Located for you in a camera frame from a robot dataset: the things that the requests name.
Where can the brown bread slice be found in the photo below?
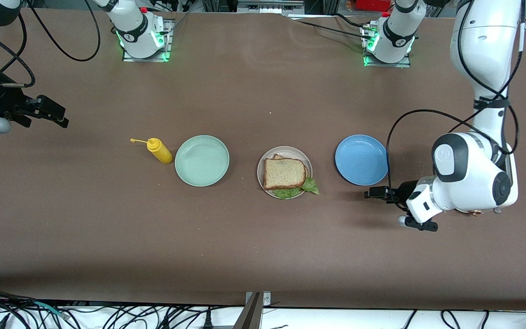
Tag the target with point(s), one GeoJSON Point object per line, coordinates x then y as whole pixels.
{"type": "Point", "coordinates": [278, 156]}
{"type": "Point", "coordinates": [285, 173]}

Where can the beige plate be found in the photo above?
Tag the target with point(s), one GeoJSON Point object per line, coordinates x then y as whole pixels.
{"type": "Point", "coordinates": [270, 153]}

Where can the yellow squeeze bottle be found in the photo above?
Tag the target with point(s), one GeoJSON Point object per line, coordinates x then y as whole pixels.
{"type": "Point", "coordinates": [160, 153]}

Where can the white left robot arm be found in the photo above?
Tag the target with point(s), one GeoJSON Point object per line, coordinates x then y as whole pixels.
{"type": "Point", "coordinates": [482, 155]}

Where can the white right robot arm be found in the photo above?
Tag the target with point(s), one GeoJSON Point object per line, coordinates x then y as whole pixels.
{"type": "Point", "coordinates": [137, 32]}

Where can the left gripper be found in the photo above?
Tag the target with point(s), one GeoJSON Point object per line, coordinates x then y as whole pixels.
{"type": "Point", "coordinates": [405, 190]}

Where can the blue plate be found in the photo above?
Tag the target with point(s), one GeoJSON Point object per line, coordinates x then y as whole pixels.
{"type": "Point", "coordinates": [362, 160]}

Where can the red box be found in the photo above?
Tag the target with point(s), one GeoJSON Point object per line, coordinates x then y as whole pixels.
{"type": "Point", "coordinates": [372, 4]}

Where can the white toaster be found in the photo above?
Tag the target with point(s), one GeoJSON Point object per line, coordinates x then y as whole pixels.
{"type": "Point", "coordinates": [475, 212]}

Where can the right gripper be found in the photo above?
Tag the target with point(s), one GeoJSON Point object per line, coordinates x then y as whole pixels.
{"type": "Point", "coordinates": [3, 101]}

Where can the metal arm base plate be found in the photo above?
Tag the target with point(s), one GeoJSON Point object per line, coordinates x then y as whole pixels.
{"type": "Point", "coordinates": [147, 59]}
{"type": "Point", "coordinates": [388, 65]}

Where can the green lettuce leaf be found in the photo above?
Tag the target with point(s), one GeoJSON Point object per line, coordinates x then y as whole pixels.
{"type": "Point", "coordinates": [309, 186]}

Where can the mint green plate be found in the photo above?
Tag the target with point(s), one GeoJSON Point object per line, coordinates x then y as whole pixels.
{"type": "Point", "coordinates": [202, 161]}

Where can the grey equipment box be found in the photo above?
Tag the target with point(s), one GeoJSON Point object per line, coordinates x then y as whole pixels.
{"type": "Point", "coordinates": [270, 6]}

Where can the metal table bracket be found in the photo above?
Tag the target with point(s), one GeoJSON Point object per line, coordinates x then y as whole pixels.
{"type": "Point", "coordinates": [253, 315]}

